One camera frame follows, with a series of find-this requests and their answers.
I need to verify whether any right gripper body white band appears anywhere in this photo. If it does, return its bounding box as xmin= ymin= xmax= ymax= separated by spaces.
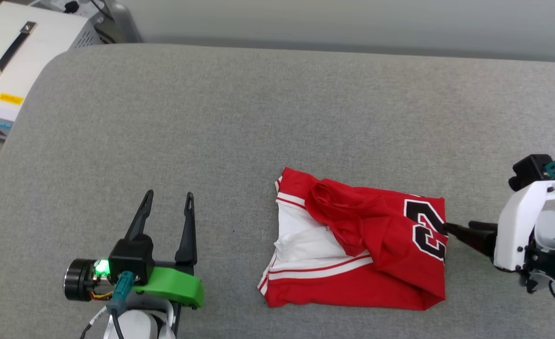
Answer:
xmin=493 ymin=179 xmax=555 ymax=274

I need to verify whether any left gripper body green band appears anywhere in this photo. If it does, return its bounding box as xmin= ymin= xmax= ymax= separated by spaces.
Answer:
xmin=134 ymin=260 xmax=206 ymax=310

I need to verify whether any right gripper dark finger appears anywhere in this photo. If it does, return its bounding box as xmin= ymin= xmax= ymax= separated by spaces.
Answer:
xmin=467 ymin=220 xmax=500 ymax=233
xmin=441 ymin=222 xmax=497 ymax=258

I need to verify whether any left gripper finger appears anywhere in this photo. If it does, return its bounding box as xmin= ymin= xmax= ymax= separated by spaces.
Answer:
xmin=174 ymin=192 xmax=198 ymax=265
xmin=124 ymin=189 xmax=154 ymax=242

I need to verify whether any red and white basketball jersey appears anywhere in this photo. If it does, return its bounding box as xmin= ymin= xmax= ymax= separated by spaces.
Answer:
xmin=257 ymin=167 xmax=448 ymax=311

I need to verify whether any grey fabric sofa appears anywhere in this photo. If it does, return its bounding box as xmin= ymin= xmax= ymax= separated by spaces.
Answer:
xmin=0 ymin=43 xmax=555 ymax=339

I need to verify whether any white equipment box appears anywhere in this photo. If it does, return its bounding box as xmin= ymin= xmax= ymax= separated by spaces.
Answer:
xmin=0 ymin=1 xmax=105 ymax=140

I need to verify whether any grey divider foot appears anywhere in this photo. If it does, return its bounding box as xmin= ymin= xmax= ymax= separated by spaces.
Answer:
xmin=91 ymin=0 xmax=143 ymax=44

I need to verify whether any white power strip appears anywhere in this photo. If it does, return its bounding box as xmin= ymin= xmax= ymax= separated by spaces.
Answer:
xmin=51 ymin=0 xmax=100 ymax=16

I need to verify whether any white room divider panel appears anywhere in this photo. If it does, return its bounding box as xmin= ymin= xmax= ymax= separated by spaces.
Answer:
xmin=120 ymin=0 xmax=555 ymax=64

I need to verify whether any teal-plug left camera cable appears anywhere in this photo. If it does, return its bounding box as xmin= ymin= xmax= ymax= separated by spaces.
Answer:
xmin=80 ymin=270 xmax=137 ymax=339

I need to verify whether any black box handle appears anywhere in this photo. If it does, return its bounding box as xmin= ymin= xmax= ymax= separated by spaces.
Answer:
xmin=0 ymin=21 xmax=38 ymax=85

